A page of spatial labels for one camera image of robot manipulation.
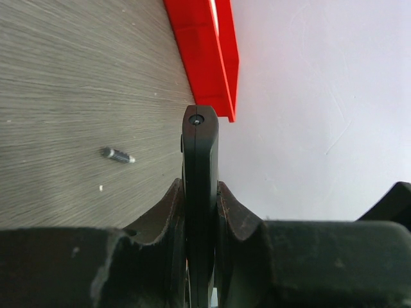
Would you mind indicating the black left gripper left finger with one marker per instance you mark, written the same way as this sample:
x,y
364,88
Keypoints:
x,y
142,265

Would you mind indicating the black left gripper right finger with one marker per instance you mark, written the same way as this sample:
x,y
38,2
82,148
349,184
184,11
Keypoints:
x,y
308,263

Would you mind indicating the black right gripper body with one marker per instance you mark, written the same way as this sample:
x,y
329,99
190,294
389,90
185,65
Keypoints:
x,y
394,206

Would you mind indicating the dark grey battery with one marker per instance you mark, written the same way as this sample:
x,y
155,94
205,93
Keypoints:
x,y
117,155

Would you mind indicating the red plastic bin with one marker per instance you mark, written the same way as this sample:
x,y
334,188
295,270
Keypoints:
x,y
206,38

